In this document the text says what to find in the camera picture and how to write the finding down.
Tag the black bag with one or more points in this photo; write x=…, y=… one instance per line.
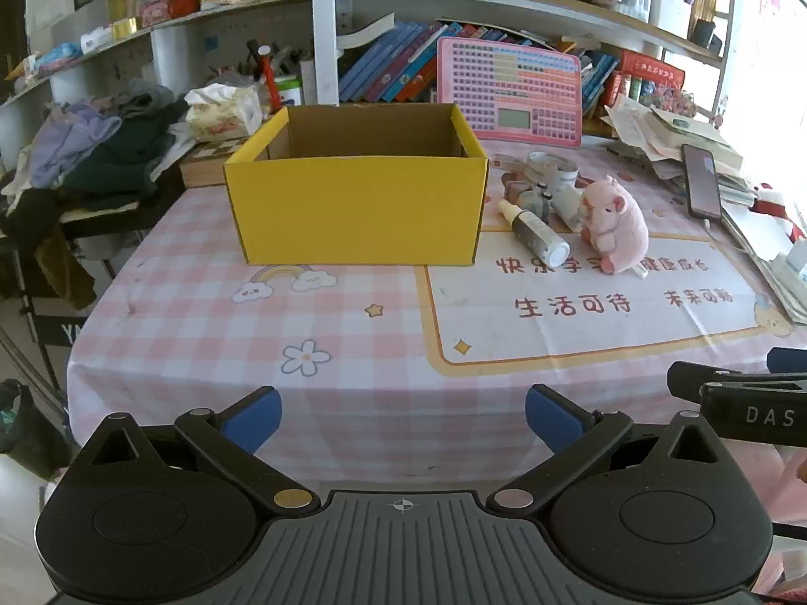
x=28, y=428

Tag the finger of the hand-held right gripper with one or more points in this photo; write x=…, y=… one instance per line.
x=788, y=359
x=725, y=381

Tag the tissue box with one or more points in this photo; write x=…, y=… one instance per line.
x=224, y=113

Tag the white cup with green label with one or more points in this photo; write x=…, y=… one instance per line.
x=289, y=91

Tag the red gift box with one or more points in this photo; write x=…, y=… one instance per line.
x=652, y=69

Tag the wooden chessboard box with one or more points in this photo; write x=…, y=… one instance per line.
x=202, y=164

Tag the pink learning tablet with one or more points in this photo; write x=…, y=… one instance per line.
x=504, y=75

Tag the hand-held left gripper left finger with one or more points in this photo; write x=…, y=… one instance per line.
x=252, y=419

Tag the black smartphone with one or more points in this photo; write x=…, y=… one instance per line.
x=701, y=183

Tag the small grey jar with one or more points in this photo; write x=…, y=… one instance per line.
x=526, y=198

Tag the white charger adapter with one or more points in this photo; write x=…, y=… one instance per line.
x=640, y=271

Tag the row of colourful books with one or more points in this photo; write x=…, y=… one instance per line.
x=391, y=63

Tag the small dropper bottle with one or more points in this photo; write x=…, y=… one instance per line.
x=536, y=236

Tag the pile of clothes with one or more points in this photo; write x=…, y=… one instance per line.
x=113, y=157

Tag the black electronic keyboard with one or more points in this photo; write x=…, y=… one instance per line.
x=57, y=328

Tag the black cup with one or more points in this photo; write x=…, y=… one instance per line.
x=705, y=34

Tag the white tape roll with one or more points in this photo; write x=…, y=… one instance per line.
x=551, y=170

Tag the colourful trinket pile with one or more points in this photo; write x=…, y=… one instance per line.
x=665, y=98

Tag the pink plush toy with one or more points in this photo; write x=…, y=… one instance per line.
x=615, y=220

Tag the yellow cardboard box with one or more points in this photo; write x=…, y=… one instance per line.
x=353, y=214

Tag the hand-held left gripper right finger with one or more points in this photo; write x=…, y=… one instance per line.
x=555, y=419

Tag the white bookshelf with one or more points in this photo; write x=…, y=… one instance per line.
x=325, y=25

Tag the white power adapter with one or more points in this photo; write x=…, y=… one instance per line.
x=797, y=266

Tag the pile of papers and books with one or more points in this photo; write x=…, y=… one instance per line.
x=662, y=132

